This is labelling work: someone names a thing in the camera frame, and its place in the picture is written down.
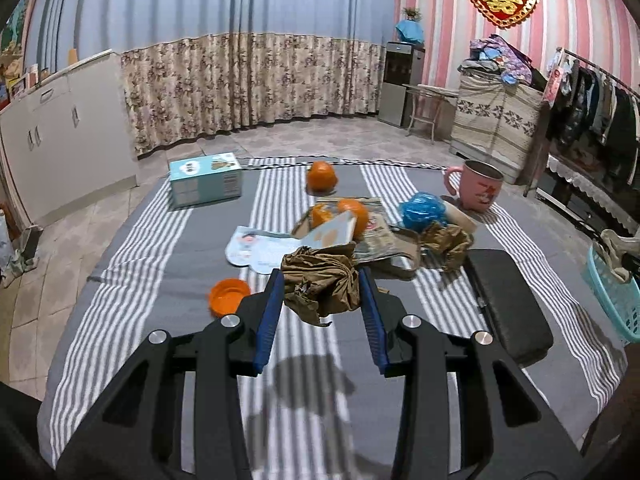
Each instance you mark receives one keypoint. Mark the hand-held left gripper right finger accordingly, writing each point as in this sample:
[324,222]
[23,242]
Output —
[372,320]

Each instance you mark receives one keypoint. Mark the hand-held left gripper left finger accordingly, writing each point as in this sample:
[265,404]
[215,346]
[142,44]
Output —
[267,320]

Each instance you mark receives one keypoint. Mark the large brown paper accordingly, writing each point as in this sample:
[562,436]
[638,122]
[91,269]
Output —
[320,280]

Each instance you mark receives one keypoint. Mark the tan printed snack bag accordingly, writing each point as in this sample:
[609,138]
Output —
[378,240]

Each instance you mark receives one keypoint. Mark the orange plastic lid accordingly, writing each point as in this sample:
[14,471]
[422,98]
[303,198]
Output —
[229,297]

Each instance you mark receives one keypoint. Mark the white printed leaflet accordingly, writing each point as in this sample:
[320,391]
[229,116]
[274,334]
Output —
[255,250]

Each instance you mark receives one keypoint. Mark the brown cardboard tray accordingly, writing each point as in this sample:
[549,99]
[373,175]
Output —
[407,255]

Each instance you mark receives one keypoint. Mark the small crumpled brown paper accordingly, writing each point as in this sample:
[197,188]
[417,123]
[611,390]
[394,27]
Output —
[446,246]

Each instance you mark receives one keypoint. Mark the orange with peeled skin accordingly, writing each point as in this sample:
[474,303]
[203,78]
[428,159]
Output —
[353,210]

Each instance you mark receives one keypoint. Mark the crumpled blue plastic bag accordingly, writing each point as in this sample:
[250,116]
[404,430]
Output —
[422,210]

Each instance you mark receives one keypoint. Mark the black case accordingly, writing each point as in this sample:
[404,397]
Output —
[507,302]

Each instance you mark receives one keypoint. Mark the beige paper cup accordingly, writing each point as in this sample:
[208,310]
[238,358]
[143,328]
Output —
[461,216]

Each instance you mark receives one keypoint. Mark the light blue cardboard box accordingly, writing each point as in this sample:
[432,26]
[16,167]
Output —
[205,182]

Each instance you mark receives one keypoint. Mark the whole orange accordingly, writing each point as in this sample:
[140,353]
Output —
[321,176]

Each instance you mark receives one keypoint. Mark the pink mug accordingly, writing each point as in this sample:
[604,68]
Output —
[479,187]

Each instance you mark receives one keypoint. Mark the grey water dispenser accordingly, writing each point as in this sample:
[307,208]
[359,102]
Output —
[397,90]

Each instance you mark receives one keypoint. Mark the woven cloth covered cabinet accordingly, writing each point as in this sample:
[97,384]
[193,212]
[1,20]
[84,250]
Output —
[492,120]

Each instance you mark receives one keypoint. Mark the folding stool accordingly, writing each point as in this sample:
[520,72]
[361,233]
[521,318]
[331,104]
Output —
[430,92]

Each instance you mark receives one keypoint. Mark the turquoise plastic basket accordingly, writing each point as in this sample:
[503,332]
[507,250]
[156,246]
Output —
[612,295]

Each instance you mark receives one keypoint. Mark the blue floral curtain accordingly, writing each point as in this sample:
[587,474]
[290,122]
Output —
[240,70]

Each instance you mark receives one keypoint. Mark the lace covered low table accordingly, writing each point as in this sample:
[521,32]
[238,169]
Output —
[585,185]

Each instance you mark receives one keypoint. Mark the white plastic bag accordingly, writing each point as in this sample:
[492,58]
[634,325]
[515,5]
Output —
[12,255]

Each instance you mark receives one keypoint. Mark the white cabinet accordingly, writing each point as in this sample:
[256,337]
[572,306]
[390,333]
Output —
[75,130]

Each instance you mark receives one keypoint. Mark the blue covered water bottle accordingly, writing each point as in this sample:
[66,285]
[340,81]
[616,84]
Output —
[410,32]

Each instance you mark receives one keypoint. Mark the pile of colourful clothes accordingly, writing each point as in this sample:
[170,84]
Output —
[500,57]

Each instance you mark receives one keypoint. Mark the clothes rack with garments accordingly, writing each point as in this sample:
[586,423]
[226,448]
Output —
[605,110]

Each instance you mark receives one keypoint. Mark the colourful wall poster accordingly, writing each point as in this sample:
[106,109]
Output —
[11,30]

